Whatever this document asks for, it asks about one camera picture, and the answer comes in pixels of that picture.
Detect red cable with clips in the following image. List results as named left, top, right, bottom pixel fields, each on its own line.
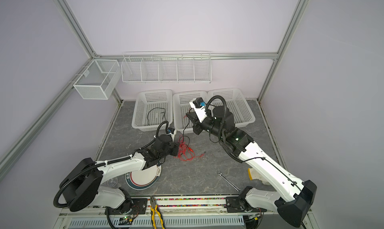
left=174, top=135, right=206, bottom=162

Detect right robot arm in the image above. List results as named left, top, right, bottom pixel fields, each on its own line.
left=186, top=106, right=317, bottom=228

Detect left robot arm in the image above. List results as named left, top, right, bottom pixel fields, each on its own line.
left=53, top=133, right=179, bottom=214

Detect right white plastic basket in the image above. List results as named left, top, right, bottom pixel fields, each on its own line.
left=208, top=88, right=256, bottom=128

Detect white plastic basket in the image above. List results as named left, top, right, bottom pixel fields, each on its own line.
left=173, top=91, right=208, bottom=134
left=132, top=89, right=173, bottom=132
left=208, top=88, right=256, bottom=128

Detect middle white plastic basket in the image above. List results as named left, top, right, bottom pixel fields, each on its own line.
left=173, top=91, right=208, bottom=134

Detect left white plastic basket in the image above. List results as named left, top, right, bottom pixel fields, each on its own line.
left=132, top=89, right=173, bottom=132

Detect green rimmed white plate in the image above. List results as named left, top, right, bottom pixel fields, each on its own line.
left=125, top=165, right=162, bottom=190

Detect silver wrench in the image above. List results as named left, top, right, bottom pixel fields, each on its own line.
left=217, top=170, right=241, bottom=192

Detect white yellow work glove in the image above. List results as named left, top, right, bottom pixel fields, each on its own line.
left=248, top=168, right=271, bottom=186

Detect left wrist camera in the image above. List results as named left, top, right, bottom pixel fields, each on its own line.
left=167, top=127, right=177, bottom=142

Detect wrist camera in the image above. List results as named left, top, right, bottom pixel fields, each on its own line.
left=167, top=127, right=177, bottom=142
left=190, top=97, right=207, bottom=123

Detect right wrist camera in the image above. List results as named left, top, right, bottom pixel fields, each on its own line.
left=190, top=97, right=207, bottom=123

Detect yellow handled pliers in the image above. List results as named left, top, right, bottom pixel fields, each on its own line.
left=150, top=196, right=166, bottom=229

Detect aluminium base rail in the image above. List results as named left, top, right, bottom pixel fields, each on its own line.
left=54, top=189, right=310, bottom=221

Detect white wire wall shelf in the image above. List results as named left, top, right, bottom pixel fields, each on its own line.
left=121, top=51, right=212, bottom=83

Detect white mesh wall box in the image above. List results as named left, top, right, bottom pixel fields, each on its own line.
left=74, top=59, right=122, bottom=100

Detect white vented cable duct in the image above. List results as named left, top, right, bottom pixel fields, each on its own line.
left=70, top=216, right=246, bottom=229

